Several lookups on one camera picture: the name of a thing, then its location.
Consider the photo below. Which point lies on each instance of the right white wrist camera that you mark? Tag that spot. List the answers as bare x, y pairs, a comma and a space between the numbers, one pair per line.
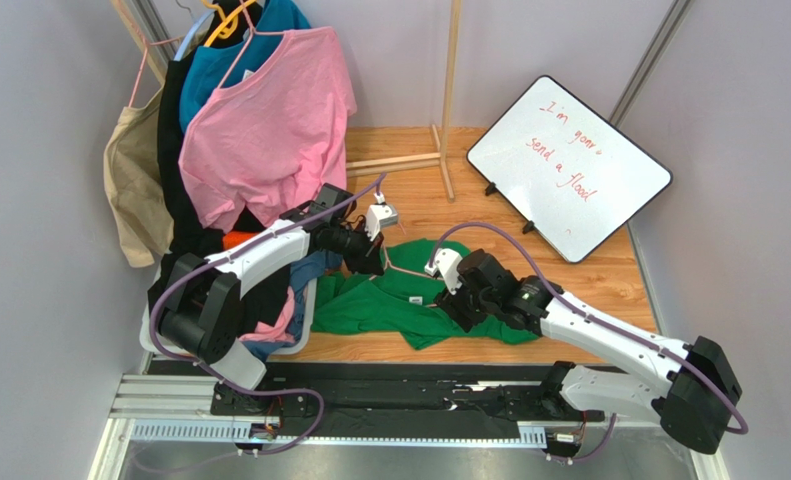
444, 265

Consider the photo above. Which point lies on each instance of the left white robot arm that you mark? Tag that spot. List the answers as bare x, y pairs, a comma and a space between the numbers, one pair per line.
198, 315

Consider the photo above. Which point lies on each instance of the beige hanging garment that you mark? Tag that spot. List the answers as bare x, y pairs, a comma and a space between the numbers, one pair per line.
132, 184

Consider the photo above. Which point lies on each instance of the pink wire hanger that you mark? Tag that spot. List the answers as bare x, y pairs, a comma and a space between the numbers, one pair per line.
388, 265

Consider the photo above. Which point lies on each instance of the blue grey garment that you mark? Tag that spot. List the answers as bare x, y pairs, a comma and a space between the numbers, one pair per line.
312, 266

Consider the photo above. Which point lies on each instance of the orange garment in basket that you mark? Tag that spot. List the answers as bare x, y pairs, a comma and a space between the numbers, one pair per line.
233, 239

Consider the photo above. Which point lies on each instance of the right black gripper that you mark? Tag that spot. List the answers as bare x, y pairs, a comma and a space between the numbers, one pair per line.
454, 306

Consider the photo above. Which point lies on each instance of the black garment in basket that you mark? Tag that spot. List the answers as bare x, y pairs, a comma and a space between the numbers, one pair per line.
262, 303

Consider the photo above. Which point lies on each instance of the white board with red writing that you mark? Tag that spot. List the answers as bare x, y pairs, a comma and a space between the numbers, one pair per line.
573, 177

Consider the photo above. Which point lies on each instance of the pink hanger of beige garment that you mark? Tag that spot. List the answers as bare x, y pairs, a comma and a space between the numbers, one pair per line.
146, 52

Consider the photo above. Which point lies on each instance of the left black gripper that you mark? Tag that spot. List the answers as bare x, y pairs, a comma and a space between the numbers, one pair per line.
368, 261

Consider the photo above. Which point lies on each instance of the pink garment in basket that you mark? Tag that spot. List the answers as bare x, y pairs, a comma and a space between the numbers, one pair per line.
278, 332

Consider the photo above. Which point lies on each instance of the pink hanger of pink shirt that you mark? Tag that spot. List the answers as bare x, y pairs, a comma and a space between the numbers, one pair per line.
257, 47

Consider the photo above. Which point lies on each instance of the yellow hanger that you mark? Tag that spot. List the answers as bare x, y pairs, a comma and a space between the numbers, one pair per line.
225, 30

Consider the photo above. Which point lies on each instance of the green t shirt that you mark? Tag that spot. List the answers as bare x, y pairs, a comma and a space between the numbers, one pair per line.
394, 302

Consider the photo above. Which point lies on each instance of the pink t shirt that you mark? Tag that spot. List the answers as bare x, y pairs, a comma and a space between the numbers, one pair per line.
272, 141

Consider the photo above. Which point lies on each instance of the white laundry basket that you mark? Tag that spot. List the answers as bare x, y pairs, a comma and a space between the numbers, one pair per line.
298, 329

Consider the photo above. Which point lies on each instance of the teal blue shirt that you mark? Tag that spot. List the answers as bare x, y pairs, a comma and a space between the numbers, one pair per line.
210, 64

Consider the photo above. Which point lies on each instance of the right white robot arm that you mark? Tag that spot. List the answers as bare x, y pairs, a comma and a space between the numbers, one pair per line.
689, 389

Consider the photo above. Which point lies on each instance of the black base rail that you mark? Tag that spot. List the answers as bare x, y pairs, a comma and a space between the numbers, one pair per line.
404, 401

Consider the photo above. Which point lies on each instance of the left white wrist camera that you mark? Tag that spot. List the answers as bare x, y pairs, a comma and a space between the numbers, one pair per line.
379, 215

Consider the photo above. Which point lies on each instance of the wooden clothes rack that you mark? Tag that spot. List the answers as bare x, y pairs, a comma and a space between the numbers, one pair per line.
440, 134

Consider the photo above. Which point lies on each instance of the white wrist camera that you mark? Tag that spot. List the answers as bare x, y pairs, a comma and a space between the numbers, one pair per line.
444, 265
379, 215

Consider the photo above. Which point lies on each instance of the black hanging garment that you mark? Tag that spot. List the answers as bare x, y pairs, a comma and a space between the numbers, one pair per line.
169, 145

